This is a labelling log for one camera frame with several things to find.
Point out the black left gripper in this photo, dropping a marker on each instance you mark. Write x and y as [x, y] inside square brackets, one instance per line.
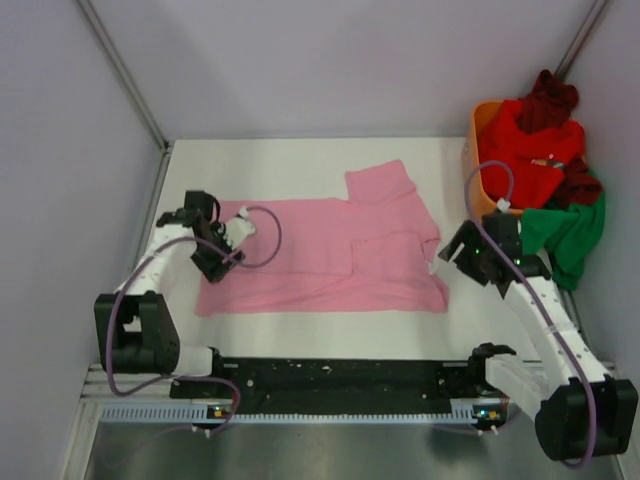
[213, 270]

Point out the grey slotted cable duct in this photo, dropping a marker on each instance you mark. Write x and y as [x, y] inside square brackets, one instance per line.
[158, 413]

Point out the green t shirt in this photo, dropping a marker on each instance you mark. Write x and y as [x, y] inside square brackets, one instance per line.
[568, 236]

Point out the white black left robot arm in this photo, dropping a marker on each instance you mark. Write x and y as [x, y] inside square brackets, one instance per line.
[135, 328]

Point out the dark red t shirt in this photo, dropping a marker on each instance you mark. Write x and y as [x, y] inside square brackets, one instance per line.
[548, 106]

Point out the left aluminium frame post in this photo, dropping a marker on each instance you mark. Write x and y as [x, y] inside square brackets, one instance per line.
[122, 73]

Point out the right aluminium frame post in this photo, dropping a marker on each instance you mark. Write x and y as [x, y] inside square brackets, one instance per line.
[594, 17]

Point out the pink t shirt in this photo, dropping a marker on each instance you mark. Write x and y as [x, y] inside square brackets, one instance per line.
[371, 251]

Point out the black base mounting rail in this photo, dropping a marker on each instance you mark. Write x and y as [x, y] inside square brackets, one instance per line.
[352, 403]

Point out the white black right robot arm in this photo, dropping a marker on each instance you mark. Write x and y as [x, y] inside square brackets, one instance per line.
[579, 409]

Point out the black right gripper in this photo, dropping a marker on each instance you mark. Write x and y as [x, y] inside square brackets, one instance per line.
[467, 234]

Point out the bright red t shirt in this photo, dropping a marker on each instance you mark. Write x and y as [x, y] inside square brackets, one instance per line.
[537, 160]

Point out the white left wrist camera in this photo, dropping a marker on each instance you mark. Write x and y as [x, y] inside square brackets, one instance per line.
[238, 229]

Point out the aluminium frame post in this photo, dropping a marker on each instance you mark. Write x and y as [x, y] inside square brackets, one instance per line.
[594, 17]
[122, 73]

